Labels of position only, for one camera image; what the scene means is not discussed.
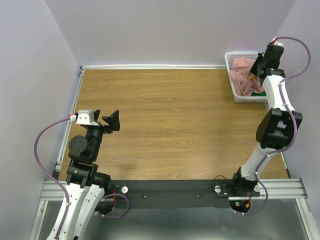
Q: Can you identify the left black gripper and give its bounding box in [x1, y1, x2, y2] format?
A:
[86, 109, 121, 160]

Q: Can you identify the pink printed t shirt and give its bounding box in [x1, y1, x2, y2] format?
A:
[230, 57, 265, 97]

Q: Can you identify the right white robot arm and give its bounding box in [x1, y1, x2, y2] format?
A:
[230, 41, 303, 196]

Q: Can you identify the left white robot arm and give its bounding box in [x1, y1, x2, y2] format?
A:
[48, 109, 120, 240]

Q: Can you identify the green t shirt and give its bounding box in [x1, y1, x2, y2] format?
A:
[251, 91, 267, 97]

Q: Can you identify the white plastic basket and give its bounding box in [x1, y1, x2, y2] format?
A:
[224, 51, 284, 104]

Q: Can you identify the white back edge strip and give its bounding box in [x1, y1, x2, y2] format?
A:
[80, 64, 227, 70]

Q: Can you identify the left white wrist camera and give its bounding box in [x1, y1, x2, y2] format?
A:
[75, 109, 95, 125]

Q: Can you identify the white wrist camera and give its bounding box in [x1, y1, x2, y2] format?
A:
[75, 109, 95, 125]
[269, 37, 284, 48]

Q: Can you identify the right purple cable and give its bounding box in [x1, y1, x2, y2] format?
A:
[233, 36, 312, 216]

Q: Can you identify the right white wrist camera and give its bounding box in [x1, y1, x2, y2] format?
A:
[269, 37, 284, 48]

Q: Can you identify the aluminium left side rail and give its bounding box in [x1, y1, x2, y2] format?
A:
[53, 68, 85, 180]

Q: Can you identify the aluminium rail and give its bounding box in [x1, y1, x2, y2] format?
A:
[53, 68, 85, 180]
[40, 178, 308, 201]

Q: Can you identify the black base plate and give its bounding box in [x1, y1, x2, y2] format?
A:
[96, 179, 260, 213]

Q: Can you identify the aluminium front rail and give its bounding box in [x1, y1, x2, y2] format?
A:
[40, 178, 308, 201]

